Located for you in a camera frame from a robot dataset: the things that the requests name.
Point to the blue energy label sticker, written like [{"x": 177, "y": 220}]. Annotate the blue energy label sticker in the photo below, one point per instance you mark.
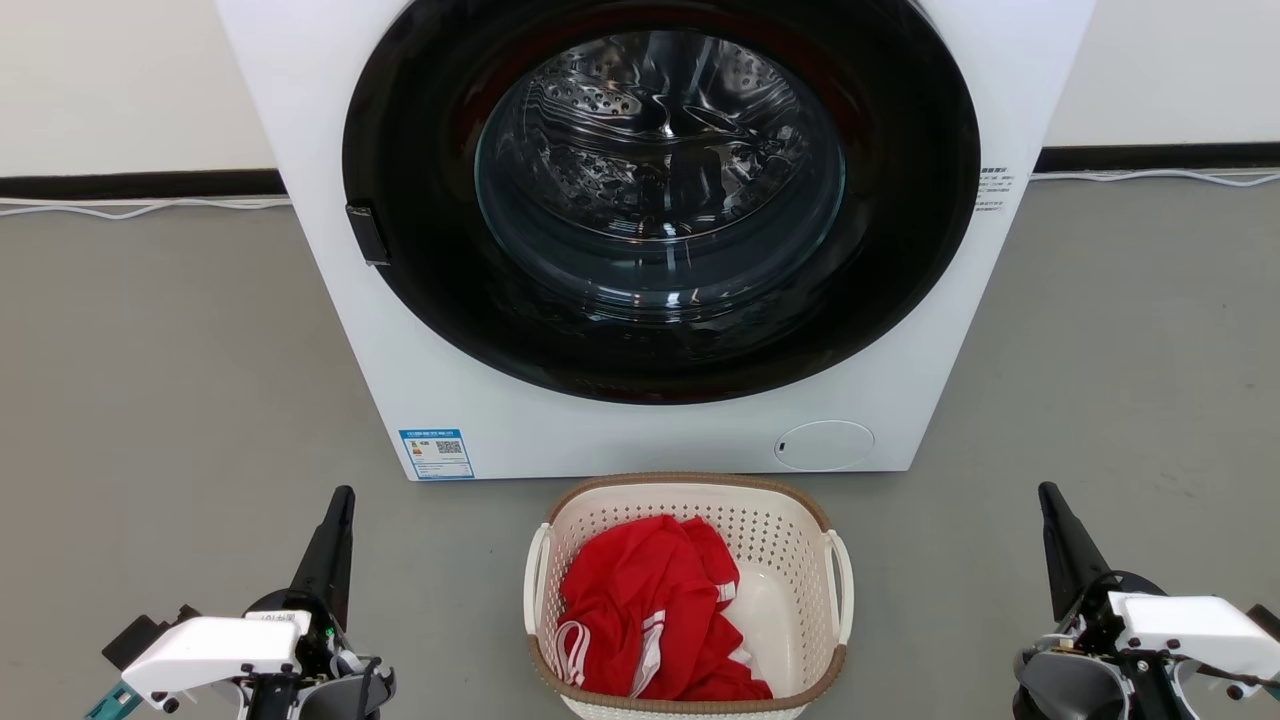
[{"x": 436, "y": 455}]

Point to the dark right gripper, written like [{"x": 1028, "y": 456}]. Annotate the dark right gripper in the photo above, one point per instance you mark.
[{"x": 1075, "y": 685}]

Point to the round black glass washer door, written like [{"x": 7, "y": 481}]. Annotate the round black glass washer door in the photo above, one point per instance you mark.
[{"x": 900, "y": 250}]

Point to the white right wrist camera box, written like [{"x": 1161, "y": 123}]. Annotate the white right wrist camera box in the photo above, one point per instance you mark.
[{"x": 1190, "y": 630}]

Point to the small printed text sticker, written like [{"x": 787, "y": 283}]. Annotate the small printed text sticker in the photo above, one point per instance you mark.
[{"x": 993, "y": 190}]

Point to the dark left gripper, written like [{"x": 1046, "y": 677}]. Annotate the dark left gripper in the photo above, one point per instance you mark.
[{"x": 330, "y": 690}]

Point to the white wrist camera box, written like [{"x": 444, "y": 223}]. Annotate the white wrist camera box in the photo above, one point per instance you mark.
[
  {"x": 1190, "y": 630},
  {"x": 210, "y": 650}
]

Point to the round white filter cover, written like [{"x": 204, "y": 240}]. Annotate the round white filter cover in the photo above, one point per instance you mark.
[{"x": 824, "y": 446}]

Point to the red garment with white stripes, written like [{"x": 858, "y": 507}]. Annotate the red garment with white stripes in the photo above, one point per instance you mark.
[{"x": 630, "y": 600}]

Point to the steel washer drum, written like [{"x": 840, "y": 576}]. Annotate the steel washer drum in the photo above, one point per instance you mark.
[{"x": 660, "y": 150}]

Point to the white front-load washing machine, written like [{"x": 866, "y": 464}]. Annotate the white front-load washing machine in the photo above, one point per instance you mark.
[{"x": 600, "y": 440}]

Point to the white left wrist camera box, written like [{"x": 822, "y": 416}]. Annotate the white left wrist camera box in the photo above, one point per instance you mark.
[{"x": 210, "y": 650}]

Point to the white perforated laundry basket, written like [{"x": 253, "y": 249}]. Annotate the white perforated laundry basket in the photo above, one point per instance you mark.
[{"x": 790, "y": 540}]

